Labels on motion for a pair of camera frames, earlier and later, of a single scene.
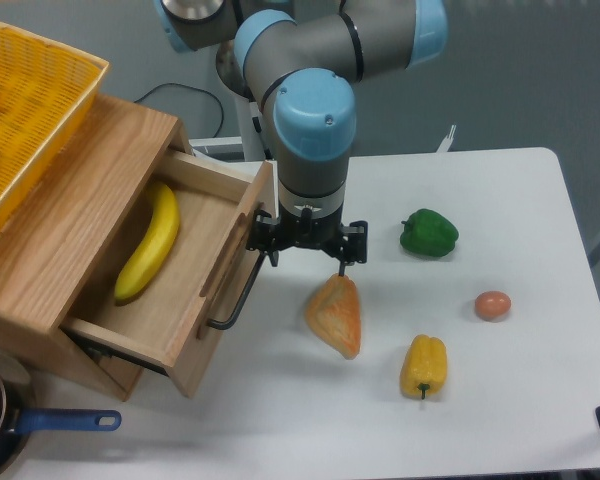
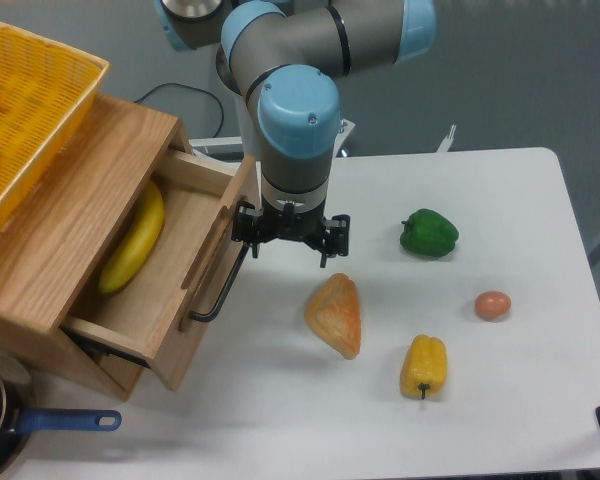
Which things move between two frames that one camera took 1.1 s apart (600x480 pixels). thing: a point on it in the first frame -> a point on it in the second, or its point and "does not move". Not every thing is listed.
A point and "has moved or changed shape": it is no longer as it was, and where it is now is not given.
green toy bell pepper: [428, 233] does not move
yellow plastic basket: [42, 90] does not move
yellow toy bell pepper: [425, 366] does not move
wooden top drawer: [167, 288] has moved or changed shape
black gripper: [307, 232] -> [252, 223]
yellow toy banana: [162, 236] -> [138, 242]
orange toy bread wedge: [333, 314] does not move
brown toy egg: [492, 305] does not move
